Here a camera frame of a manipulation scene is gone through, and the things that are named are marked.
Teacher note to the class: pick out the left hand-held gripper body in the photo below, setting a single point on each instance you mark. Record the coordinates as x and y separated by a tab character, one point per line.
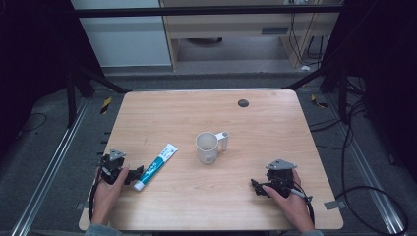
111	162

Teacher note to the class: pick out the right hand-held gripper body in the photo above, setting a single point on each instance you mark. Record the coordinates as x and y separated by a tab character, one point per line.
280	175

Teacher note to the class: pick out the white and teal toothpaste tube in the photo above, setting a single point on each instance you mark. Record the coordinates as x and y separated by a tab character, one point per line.
155	167

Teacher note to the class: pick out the person's left hand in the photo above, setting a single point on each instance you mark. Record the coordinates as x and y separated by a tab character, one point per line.
106	196

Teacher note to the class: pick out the person's right hand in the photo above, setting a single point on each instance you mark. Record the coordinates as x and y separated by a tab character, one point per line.
291	208

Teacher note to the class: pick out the yellow and black tape strip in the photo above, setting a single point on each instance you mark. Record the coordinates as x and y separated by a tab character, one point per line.
318	101
106	105

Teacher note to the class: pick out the black metal stand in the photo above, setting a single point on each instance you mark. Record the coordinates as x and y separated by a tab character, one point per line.
342	95
71	98

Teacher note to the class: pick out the round grey table grommet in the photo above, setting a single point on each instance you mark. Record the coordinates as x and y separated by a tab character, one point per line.
243	103

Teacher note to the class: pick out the white cabinet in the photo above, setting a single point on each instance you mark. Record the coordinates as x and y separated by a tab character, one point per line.
128	42

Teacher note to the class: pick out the light wooden desk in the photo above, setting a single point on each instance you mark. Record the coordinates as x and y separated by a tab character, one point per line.
229	28

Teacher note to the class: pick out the grey metal table bracket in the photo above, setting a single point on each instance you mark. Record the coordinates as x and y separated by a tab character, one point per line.
334	205

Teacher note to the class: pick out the aluminium floor rail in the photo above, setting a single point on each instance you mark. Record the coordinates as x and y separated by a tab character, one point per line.
49	177
367	170

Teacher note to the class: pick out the black horizontal frame bar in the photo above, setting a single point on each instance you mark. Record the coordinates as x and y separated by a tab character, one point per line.
196	11

